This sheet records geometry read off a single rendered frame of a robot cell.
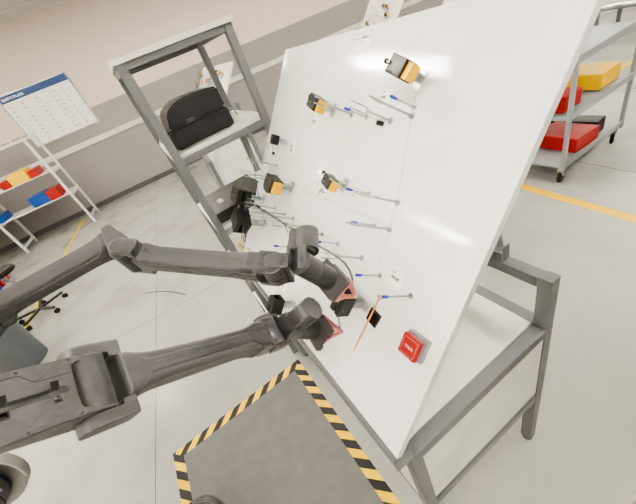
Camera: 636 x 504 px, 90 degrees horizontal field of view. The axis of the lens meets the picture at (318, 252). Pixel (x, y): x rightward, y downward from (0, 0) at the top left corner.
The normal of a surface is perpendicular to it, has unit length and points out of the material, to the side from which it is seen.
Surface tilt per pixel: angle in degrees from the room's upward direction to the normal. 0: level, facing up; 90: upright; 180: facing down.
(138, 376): 64
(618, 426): 0
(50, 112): 90
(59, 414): 59
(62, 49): 90
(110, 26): 90
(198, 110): 90
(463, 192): 51
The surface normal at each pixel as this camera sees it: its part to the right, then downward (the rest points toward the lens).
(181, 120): 0.53, 0.36
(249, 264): -0.13, -0.47
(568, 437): -0.32, -0.76
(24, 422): 0.65, -0.61
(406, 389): -0.83, -0.06
